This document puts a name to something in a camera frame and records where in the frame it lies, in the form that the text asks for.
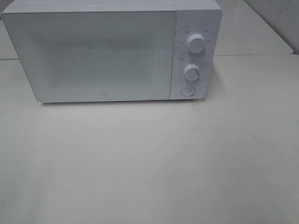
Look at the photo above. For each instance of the round door release button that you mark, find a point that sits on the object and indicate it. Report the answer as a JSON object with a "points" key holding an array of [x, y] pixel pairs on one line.
{"points": [[188, 91]]}

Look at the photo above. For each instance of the white microwave knob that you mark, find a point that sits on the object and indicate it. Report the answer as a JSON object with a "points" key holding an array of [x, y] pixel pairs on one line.
{"points": [[191, 72], [196, 43]]}

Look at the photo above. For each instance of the white microwave oven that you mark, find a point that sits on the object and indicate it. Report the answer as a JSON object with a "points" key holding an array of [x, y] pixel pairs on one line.
{"points": [[192, 16]]}

